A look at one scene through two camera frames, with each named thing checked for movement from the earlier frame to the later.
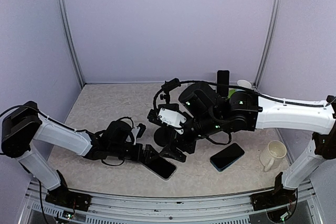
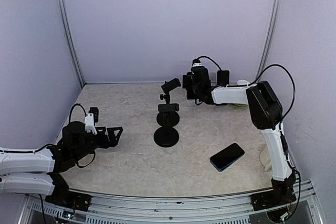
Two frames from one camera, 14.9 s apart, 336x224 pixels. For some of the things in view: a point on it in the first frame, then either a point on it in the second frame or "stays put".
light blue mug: [244, 83] stays put
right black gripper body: [189, 146] -> [196, 89]
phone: [222, 83] stays put
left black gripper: [146, 154] -> [112, 140]
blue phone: [224, 158] stays put
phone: [160, 166] -> [188, 84]
